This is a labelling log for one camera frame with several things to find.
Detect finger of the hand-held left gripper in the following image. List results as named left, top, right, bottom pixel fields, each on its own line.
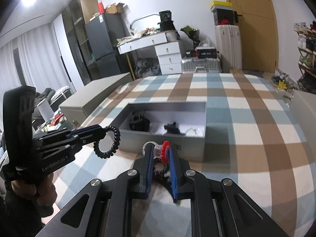
left=53, top=125, right=104, bottom=140
left=37, top=131, right=107, bottom=154

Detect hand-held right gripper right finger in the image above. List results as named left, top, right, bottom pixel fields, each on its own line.
left=168, top=144, right=290, bottom=237

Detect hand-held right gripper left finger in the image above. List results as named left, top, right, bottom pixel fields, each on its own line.
left=35, top=144, right=155, bottom=237

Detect clear ring with red flower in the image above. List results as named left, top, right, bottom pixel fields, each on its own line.
left=144, top=140, right=171, bottom=164

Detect black coil hair tie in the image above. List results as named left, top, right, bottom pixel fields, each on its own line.
left=94, top=125, right=121, bottom=159

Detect grey box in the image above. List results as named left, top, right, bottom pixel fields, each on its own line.
left=111, top=101, right=207, bottom=163

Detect black claw hair clip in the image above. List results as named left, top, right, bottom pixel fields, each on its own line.
left=129, top=111, right=150, bottom=132

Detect person's left forearm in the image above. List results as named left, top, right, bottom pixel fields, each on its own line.
left=0, top=180, right=53, bottom=228

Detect person's left hand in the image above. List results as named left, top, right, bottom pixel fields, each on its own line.
left=11, top=171, right=57, bottom=203

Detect grey bench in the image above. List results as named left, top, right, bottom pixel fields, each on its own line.
left=59, top=73, right=135, bottom=129

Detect white cylinder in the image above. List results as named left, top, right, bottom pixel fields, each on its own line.
left=37, top=101, right=53, bottom=121

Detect dark jacket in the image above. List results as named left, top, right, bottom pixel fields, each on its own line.
left=35, top=87, right=57, bottom=102

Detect white curtain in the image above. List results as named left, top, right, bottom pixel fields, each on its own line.
left=0, top=13, right=74, bottom=109

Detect dark clothes pile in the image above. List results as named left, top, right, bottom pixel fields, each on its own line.
left=134, top=57, right=161, bottom=77

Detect dark grey fridge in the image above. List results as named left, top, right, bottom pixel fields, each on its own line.
left=85, top=13, right=135, bottom=81

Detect wooden open wardrobe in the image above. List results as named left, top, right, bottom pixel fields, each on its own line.
left=62, top=0, right=99, bottom=87

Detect white desk with drawers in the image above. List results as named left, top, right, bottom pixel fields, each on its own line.
left=117, top=33, right=183, bottom=76

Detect silver suitcase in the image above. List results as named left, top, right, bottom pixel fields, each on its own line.
left=181, top=56, right=222, bottom=74

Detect black and red box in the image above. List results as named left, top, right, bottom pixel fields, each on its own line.
left=195, top=49, right=218, bottom=58

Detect cardboard boxes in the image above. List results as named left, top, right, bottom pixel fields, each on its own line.
left=106, top=2, right=125, bottom=14

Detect white bucket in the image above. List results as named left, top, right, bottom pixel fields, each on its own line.
left=165, top=30, right=179, bottom=42

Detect white plastic bag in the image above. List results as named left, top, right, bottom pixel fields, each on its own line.
left=197, top=39, right=214, bottom=50

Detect white suitcase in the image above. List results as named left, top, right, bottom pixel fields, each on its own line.
left=215, top=25, right=244, bottom=71

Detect black round containers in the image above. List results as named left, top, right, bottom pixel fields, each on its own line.
left=158, top=10, right=176, bottom=32

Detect shoes on floor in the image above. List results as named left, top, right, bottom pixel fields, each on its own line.
left=271, top=69, right=295, bottom=97

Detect dark green bouquet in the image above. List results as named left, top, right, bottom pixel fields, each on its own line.
left=180, top=25, right=200, bottom=41

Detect black shoe box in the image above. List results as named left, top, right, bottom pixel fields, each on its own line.
left=213, top=8, right=234, bottom=26

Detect wooden door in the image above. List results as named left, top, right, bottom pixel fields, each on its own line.
left=220, top=0, right=278, bottom=73

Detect yellow shoe box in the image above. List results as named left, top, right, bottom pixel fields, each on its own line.
left=210, top=0, right=232, bottom=11

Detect shoe rack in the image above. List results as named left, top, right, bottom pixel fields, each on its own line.
left=294, top=21, right=316, bottom=92

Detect silver arched mirror frame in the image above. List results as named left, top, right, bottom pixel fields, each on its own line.
left=130, top=14, right=161, bottom=36

